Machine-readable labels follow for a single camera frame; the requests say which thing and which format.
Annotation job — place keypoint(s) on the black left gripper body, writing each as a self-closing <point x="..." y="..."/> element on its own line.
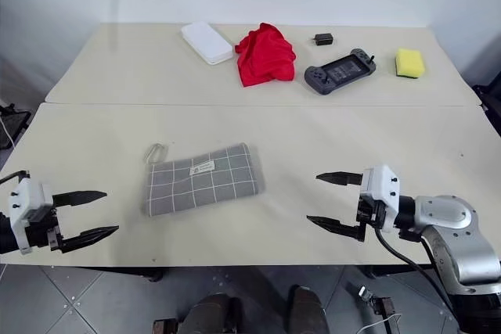
<point x="38" y="232"/>

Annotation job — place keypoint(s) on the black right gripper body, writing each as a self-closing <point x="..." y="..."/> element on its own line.
<point x="370" y="212"/>

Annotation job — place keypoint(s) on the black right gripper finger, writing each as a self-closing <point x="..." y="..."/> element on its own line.
<point x="338" y="178"/>
<point x="332" y="225"/>

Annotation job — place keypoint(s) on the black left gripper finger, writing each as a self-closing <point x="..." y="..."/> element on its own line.
<point x="80" y="197"/>
<point x="92" y="235"/>

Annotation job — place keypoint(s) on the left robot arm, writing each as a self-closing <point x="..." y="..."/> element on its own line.
<point x="7" y="237"/>

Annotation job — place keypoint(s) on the grey checked fabric pouch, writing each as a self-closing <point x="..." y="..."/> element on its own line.
<point x="201" y="179"/>

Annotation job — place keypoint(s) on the dark rounded shape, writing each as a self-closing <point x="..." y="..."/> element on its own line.
<point x="309" y="310"/>
<point x="213" y="316"/>

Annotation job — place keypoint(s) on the small dark brown device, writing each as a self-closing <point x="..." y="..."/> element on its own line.
<point x="384" y="306"/>

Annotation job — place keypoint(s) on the grey handheld game console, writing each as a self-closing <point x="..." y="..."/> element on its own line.
<point x="339" y="71"/>

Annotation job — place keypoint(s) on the yellow sponge with green base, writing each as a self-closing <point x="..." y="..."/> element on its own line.
<point x="410" y="62"/>

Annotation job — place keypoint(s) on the small black power adapter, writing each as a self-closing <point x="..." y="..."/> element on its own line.
<point x="323" y="40"/>

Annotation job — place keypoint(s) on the red crumpled cloth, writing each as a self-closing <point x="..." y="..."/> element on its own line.
<point x="266" y="56"/>

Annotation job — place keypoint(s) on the black equipment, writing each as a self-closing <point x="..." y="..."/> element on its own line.
<point x="488" y="105"/>

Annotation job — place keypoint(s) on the white rectangular box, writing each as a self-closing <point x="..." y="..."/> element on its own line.
<point x="205" y="42"/>

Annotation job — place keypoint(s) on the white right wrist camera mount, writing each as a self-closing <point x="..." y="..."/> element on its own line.
<point x="381" y="189"/>

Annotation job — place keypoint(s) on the black stand with frame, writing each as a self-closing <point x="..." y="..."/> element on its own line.
<point x="13" y="121"/>

